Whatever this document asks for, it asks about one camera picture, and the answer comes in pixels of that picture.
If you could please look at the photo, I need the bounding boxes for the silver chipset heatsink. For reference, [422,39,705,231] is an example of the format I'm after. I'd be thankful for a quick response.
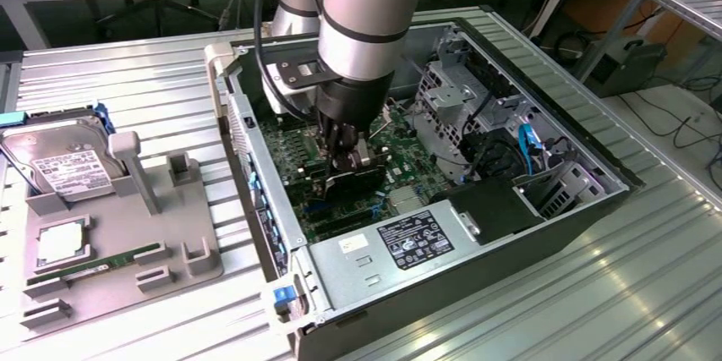
[385,189,425,215]

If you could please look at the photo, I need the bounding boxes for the silver disk bay cage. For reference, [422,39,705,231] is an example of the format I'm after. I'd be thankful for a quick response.
[412,59,532,177]

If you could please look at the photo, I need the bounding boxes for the silver CPU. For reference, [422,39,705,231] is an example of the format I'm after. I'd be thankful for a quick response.
[34,222,92,265]

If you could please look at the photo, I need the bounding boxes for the metal socket cover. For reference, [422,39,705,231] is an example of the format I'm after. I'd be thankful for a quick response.
[368,99,408,142]

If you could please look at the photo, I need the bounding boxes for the black graphics card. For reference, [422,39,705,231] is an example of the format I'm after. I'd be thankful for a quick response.
[305,165,390,211]

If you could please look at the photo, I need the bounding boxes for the blue case latch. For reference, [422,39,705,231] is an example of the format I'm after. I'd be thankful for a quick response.
[270,287,297,308]

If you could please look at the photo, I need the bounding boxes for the black floor cables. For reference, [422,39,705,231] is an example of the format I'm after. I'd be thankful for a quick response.
[617,76,722,139]

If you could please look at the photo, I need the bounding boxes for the silver power supply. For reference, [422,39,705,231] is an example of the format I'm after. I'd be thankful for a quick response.
[306,200,492,312]

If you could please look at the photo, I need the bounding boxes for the black wire bundle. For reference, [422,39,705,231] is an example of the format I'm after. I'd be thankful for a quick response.
[457,127,521,181]

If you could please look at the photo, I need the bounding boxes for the green RAM stick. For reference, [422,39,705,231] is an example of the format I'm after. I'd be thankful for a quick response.
[26,246,160,288]

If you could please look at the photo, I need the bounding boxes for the blue disk caddy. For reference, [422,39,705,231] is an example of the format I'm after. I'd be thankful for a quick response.
[0,100,118,136]

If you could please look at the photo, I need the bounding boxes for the silver hard disk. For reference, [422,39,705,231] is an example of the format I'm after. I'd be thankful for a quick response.
[0,118,128,204]

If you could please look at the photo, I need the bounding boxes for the black expansion slot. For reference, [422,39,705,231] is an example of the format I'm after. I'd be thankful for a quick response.
[310,211,380,236]

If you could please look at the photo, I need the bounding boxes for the black open PC case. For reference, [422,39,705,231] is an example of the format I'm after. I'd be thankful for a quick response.
[202,16,647,361]

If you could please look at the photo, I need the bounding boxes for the blue wire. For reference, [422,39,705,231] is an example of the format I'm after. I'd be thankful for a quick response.
[513,122,543,178]

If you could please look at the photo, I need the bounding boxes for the small silver disk bay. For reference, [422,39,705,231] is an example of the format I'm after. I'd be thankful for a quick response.
[513,161,611,219]

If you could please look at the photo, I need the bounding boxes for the metal slat side table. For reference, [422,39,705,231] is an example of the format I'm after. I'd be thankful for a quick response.
[579,0,722,84]

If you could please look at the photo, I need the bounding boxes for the black fan shroud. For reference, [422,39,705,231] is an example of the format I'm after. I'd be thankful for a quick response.
[429,176,549,246]

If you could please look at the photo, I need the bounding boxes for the grey parts rack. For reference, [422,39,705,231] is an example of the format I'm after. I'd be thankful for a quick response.
[14,132,224,343]

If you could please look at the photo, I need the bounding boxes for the green motherboard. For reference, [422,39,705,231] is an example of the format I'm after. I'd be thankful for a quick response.
[256,101,452,244]

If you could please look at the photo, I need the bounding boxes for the black box with handle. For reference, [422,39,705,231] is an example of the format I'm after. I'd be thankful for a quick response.
[585,38,667,99]

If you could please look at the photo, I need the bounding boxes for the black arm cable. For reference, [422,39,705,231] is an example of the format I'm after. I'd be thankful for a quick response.
[252,0,317,120]

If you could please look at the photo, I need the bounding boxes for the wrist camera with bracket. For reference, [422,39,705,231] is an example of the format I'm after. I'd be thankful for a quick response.
[260,58,340,118]

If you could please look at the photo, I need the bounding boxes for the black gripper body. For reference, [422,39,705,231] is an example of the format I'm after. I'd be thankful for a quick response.
[312,71,397,132]

